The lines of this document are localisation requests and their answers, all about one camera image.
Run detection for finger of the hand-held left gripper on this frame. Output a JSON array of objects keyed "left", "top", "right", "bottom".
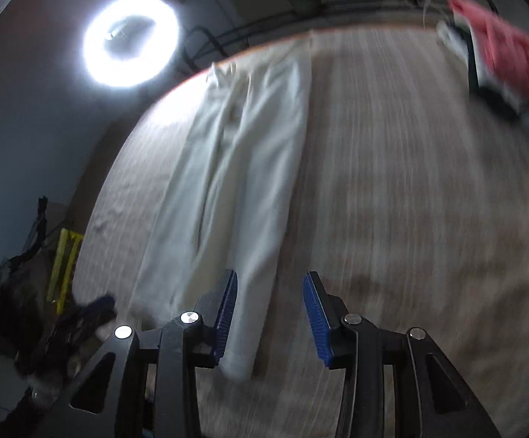
[{"left": 79, "top": 294, "right": 117, "bottom": 324}]

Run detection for white ring light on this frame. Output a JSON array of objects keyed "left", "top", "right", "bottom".
[{"left": 83, "top": 0, "right": 181, "bottom": 91}]

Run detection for pink cloth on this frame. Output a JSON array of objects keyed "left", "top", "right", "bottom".
[{"left": 447, "top": 0, "right": 529, "bottom": 114}]

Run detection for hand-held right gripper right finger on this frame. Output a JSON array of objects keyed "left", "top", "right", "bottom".
[{"left": 302, "top": 271, "right": 503, "bottom": 438}]

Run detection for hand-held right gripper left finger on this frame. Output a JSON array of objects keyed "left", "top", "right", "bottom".
[{"left": 41, "top": 269, "right": 239, "bottom": 438}]

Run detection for striped beige bed sheet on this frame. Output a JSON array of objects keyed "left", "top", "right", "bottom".
[{"left": 70, "top": 25, "right": 529, "bottom": 438}]

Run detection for white pants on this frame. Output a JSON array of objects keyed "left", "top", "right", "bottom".
[{"left": 130, "top": 39, "right": 313, "bottom": 381}]

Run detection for dark cloth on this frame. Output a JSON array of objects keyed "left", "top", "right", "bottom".
[{"left": 466, "top": 23, "right": 523, "bottom": 122}]

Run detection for dark pile of bags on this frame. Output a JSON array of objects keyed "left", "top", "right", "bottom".
[{"left": 0, "top": 195, "right": 66, "bottom": 357}]

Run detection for yellow rack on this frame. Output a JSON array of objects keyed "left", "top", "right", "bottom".
[{"left": 46, "top": 227, "right": 85, "bottom": 315}]

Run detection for black metal bed rail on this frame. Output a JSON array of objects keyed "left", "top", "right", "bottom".
[{"left": 181, "top": 0, "right": 432, "bottom": 67}]

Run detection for white cloth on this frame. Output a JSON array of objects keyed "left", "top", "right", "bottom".
[{"left": 437, "top": 19, "right": 472, "bottom": 58}]

